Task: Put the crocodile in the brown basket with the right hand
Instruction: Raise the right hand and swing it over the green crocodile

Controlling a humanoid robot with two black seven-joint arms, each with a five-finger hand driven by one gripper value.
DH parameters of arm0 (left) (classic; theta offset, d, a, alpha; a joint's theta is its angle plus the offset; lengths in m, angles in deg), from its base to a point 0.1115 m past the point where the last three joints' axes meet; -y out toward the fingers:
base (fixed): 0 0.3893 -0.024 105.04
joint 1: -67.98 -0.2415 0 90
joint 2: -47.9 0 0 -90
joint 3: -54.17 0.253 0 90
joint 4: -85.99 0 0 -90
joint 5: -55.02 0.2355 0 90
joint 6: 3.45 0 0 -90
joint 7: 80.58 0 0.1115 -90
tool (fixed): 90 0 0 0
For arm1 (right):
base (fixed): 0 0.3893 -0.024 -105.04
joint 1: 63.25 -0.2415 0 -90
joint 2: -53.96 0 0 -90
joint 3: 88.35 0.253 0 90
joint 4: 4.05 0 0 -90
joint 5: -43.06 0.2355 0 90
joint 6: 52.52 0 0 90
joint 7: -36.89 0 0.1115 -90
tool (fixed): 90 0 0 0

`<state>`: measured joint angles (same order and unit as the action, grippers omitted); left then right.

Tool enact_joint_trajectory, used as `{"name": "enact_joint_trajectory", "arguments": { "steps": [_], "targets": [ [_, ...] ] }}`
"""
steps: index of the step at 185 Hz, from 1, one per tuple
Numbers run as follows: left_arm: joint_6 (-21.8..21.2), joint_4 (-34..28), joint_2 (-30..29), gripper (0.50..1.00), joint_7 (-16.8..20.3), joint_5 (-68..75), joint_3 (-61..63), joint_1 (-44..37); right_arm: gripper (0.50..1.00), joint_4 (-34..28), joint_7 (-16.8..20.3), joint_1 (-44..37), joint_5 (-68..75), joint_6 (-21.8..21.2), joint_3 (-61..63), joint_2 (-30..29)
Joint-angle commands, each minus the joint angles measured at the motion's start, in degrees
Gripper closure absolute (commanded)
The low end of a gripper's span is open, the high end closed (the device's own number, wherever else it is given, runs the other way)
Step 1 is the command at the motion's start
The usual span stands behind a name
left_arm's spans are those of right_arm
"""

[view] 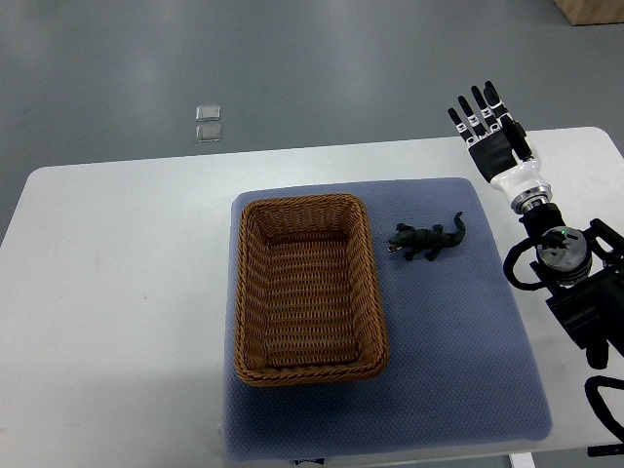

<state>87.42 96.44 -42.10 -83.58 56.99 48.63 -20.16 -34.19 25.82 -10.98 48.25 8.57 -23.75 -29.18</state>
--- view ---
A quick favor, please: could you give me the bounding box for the wooden box corner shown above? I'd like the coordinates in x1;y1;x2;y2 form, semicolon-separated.
555;0;623;26

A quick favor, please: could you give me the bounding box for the upper floor plate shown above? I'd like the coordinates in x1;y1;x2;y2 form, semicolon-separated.
195;104;221;122

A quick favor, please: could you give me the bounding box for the blue grey cushion mat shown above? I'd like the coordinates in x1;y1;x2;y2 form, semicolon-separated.
221;177;553;461

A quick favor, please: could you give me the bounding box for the brown wicker basket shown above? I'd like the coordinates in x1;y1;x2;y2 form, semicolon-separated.
233;193;389;387

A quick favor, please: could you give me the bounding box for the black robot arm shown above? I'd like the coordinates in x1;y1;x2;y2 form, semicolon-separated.
448;82;623;370

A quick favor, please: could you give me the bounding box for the floor plate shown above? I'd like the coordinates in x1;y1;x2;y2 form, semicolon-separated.
196;124;221;142
195;104;221;122

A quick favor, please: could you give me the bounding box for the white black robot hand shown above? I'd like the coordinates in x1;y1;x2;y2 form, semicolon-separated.
448;81;552;211

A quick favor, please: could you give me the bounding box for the lower floor plate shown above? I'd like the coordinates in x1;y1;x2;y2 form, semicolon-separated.
196;124;221;142

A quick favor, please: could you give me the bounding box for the dark toy crocodile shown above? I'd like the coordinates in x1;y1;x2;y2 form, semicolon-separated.
387;212;466;261

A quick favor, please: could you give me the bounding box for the black cable loop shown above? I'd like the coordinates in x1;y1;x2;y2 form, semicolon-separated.
583;374;624;443

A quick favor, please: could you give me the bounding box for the black table bracket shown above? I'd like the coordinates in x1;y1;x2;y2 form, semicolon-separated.
587;444;624;457

